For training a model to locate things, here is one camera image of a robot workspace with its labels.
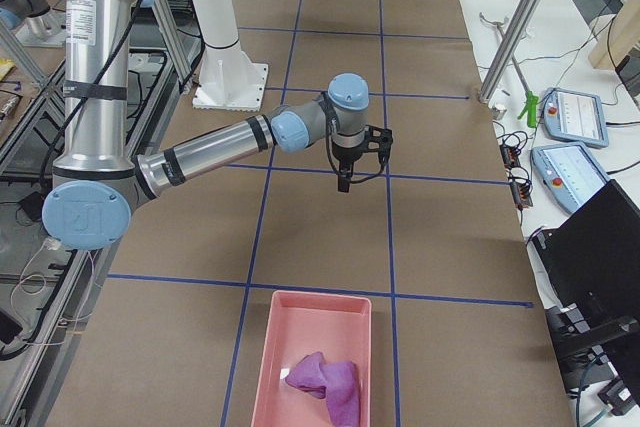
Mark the black monitor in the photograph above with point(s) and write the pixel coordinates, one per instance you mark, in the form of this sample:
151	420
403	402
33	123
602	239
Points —
592	262

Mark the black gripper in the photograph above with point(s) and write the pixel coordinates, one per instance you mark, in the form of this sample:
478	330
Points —
346	156

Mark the purple cloth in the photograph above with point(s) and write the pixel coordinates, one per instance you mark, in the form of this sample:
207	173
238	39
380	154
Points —
335	382

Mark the aluminium frame post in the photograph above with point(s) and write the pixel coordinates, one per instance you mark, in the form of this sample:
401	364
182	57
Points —
519	21

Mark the upper teach pendant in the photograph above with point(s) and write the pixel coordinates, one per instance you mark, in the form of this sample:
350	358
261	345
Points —
575	116

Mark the teach pendant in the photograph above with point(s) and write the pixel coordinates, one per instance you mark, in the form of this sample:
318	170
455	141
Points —
570	172
575	116

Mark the lower teach pendant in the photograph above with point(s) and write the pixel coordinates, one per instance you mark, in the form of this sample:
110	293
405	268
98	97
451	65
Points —
570	172

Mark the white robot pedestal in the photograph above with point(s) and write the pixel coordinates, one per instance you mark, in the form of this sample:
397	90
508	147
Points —
228	79

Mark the small silver cylinder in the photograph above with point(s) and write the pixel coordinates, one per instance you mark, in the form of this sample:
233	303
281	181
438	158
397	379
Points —
498	111

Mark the pink plastic bin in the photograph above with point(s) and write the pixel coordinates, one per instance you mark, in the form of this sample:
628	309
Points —
302	323

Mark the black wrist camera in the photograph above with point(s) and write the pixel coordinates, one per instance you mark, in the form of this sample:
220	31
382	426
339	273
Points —
380	142

